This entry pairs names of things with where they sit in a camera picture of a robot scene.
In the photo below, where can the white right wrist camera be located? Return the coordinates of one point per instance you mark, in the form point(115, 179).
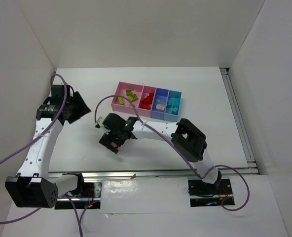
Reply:
point(99, 123)

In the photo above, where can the aluminium rail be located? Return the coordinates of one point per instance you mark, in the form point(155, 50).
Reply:
point(139, 174)
point(252, 165)

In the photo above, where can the red lego brick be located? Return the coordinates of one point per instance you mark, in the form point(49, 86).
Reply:
point(146, 103)

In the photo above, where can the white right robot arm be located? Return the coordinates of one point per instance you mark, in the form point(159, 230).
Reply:
point(186, 139)

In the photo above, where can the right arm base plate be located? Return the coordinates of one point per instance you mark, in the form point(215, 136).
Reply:
point(203, 194)

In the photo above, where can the teal legos in container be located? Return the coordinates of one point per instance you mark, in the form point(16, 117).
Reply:
point(173, 106)

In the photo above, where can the aluminium rail front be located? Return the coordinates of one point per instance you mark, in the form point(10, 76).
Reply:
point(139, 174)

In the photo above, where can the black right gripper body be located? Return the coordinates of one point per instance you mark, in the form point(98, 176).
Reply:
point(110, 143)

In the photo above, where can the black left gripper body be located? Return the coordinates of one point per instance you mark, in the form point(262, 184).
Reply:
point(75, 107)

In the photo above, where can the blue purple container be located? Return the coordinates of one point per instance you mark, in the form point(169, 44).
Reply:
point(159, 103)

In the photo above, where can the pink small container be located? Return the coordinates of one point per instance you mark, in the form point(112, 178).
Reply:
point(145, 92)

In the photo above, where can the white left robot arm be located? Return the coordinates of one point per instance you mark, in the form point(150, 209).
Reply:
point(30, 187)

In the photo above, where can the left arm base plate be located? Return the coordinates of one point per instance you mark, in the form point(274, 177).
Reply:
point(90, 194)

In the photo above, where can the green lego brick from stack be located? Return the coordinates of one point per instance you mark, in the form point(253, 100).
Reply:
point(121, 101)

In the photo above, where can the white tan lego plate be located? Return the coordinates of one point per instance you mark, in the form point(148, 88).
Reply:
point(160, 107)

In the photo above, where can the green lego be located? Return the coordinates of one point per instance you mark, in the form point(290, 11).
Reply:
point(133, 97)

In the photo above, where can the aluminium rail right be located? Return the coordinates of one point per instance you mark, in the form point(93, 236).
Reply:
point(252, 165)

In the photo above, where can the red white flower lego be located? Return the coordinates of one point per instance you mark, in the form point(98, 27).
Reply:
point(115, 145)

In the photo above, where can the pink large container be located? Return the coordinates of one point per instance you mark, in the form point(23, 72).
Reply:
point(121, 91)

